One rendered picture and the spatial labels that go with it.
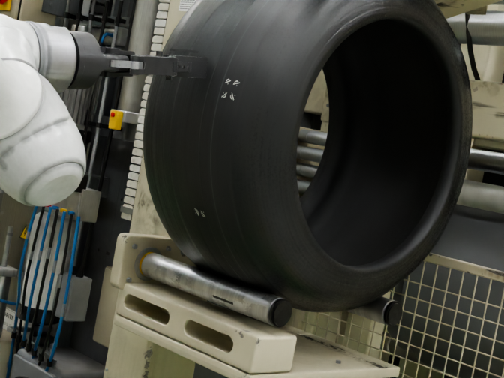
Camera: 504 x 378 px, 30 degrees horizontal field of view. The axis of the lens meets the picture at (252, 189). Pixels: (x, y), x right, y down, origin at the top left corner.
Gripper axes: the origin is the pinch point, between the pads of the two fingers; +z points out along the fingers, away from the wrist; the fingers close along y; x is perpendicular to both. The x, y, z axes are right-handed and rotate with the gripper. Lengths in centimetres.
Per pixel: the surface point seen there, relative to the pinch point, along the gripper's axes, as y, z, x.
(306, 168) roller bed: 34, 63, 22
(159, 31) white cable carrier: 41.9, 26.4, -5.2
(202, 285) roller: 6.3, 11.8, 35.5
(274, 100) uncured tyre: -11.3, 7.5, 3.7
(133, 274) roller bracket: 24.2, 10.7, 37.7
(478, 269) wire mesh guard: -13, 61, 33
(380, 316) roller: -9, 39, 40
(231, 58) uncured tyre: -3.8, 5.4, -1.7
